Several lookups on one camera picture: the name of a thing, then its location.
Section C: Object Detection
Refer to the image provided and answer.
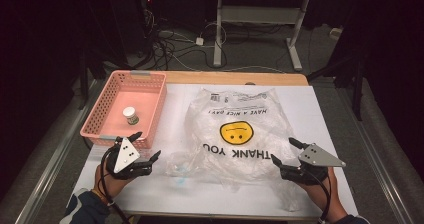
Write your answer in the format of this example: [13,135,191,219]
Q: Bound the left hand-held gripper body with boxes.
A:
[105,136,155,181]

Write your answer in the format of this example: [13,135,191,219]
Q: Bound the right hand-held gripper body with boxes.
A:
[279,143,347,186]

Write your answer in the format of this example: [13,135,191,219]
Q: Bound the clear smiley-face plastic bag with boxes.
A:
[165,87,304,212]

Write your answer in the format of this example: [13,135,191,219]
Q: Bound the person's left hand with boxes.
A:
[94,163,135,199]

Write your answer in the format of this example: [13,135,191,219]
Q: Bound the person's right hand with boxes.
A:
[297,167,348,219]

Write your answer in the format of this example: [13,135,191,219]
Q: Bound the small white-lidded jar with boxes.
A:
[122,106,141,126]

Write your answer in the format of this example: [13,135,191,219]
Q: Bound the white board sheet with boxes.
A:
[70,83,360,219]

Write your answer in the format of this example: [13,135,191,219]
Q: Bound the pink plastic basket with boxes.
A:
[79,69,168,150]

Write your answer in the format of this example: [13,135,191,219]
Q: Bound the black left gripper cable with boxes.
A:
[99,147,132,224]

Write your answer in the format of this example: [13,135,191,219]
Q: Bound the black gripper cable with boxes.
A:
[299,167,333,224]
[99,147,132,224]

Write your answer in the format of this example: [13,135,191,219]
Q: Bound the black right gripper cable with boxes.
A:
[299,167,333,224]

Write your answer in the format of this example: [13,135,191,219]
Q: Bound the metal floor rail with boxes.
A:
[13,78,104,224]
[334,85,416,224]

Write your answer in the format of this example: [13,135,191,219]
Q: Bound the tangle of floor cables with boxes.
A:
[139,8,231,72]

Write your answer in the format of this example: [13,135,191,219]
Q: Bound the grey metal-frame desk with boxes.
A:
[199,0,355,72]

